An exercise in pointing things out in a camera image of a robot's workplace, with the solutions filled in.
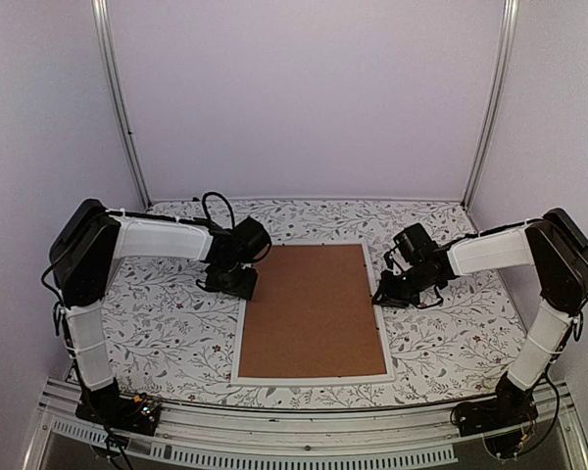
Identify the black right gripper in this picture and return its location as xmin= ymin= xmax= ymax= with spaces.
xmin=371 ymin=264 xmax=436 ymax=310

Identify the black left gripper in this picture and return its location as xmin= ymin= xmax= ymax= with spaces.
xmin=207 ymin=262 xmax=259 ymax=303

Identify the brown cardboard backing board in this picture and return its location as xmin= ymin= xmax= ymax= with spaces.
xmin=237 ymin=244 xmax=388 ymax=379

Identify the white picture frame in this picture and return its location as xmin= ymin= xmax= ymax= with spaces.
xmin=229 ymin=241 xmax=395 ymax=386

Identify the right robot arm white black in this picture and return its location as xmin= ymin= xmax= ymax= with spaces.
xmin=371 ymin=208 xmax=588 ymax=427

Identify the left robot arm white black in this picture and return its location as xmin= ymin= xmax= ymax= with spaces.
xmin=44 ymin=199 xmax=271 ymax=425

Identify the floral patterned table cover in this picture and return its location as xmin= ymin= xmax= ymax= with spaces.
xmin=102 ymin=200 xmax=525 ymax=409

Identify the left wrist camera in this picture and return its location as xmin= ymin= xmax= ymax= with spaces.
xmin=232 ymin=216 xmax=272 ymax=263

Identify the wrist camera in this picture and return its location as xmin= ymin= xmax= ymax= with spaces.
xmin=232 ymin=216 xmax=272 ymax=263
xmin=393 ymin=223 xmax=438 ymax=265

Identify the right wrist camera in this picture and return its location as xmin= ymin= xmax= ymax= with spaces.
xmin=393 ymin=223 xmax=438 ymax=265

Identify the aluminium front rail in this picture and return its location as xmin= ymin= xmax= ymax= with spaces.
xmin=25 ymin=380 xmax=588 ymax=469

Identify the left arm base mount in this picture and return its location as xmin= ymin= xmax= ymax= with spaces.
xmin=74 ymin=364 xmax=161 ymax=437

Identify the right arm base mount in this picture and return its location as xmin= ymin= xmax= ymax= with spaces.
xmin=449 ymin=377 xmax=562 ymax=462

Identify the left aluminium corner post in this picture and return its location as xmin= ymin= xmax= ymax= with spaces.
xmin=91 ymin=0 xmax=152 ymax=209

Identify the aluminium corner post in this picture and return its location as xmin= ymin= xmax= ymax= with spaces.
xmin=91 ymin=0 xmax=152 ymax=209
xmin=462 ymin=0 xmax=519 ymax=212

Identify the right aluminium corner post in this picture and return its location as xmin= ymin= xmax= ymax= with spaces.
xmin=462 ymin=0 xmax=519 ymax=212

